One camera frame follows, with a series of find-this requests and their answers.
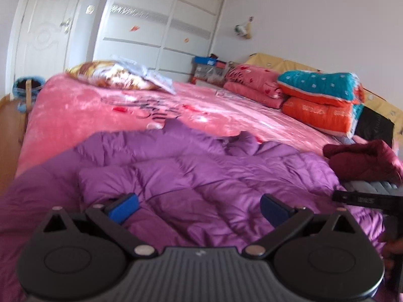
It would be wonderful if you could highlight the blue fabric basket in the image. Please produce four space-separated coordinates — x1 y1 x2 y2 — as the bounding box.
13 76 45 112

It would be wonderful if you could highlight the white door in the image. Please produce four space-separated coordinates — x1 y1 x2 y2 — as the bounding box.
8 0 87 89

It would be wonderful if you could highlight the person's right hand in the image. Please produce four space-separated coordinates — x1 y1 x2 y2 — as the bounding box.
378 234 398 274

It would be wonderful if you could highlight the pink folded quilt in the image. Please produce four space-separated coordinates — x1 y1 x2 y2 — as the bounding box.
223 64 285 109

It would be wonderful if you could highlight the purple down jacket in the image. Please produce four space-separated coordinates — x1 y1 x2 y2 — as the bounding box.
0 119 386 302

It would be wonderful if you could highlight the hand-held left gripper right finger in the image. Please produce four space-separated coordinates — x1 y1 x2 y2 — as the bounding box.
244 193 358 258

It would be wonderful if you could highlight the blue box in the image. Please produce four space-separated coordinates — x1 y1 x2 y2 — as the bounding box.
193 56 218 66

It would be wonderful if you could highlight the clear plastic bag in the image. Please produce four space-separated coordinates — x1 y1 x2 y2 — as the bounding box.
110 55 177 95

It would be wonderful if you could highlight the teal dotted folded quilt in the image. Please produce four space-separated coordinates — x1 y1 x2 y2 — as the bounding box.
277 70 366 106

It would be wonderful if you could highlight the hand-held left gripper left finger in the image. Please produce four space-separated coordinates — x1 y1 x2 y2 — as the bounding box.
42 193 158 257

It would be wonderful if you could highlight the white sliding wardrobe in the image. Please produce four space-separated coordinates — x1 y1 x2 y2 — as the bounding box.
93 0 232 84

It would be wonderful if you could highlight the orange folded quilt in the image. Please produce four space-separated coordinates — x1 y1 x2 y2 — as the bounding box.
281 97 364 137

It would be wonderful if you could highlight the wall lamp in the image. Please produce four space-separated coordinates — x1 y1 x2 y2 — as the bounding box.
234 16 254 40

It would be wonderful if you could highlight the dark red jacket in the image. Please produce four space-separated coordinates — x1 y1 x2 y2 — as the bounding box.
323 140 403 186

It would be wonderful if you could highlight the pink printed bed blanket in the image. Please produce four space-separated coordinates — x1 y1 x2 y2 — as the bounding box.
16 72 366 177

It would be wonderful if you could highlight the black cloth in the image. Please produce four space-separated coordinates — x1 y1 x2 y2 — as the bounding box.
354 105 395 148

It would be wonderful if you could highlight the yellow printed pillow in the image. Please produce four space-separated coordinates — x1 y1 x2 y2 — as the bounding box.
64 60 158 90

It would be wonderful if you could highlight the grey cloth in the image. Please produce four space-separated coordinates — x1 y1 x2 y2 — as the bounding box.
342 180 403 192

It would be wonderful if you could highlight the wooden stand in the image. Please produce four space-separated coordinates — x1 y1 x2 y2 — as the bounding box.
23 80 34 133

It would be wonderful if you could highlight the yellow headboard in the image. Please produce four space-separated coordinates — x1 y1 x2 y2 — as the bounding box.
244 53 403 139

